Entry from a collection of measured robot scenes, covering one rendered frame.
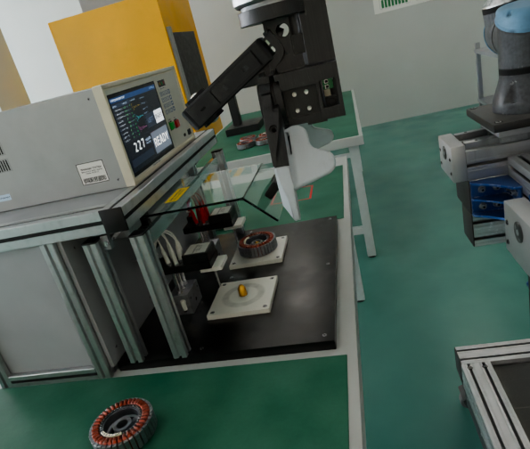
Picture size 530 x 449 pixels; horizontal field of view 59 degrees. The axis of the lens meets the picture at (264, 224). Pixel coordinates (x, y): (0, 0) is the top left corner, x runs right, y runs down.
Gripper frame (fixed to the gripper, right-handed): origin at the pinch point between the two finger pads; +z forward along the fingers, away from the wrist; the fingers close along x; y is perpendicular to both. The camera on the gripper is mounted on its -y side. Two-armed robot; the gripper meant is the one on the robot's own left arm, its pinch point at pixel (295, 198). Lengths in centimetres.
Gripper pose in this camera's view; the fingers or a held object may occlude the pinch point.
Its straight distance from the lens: 53.6
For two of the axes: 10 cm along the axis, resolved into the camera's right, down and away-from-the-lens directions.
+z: 2.4, 9.0, 3.5
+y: 9.6, -1.7, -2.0
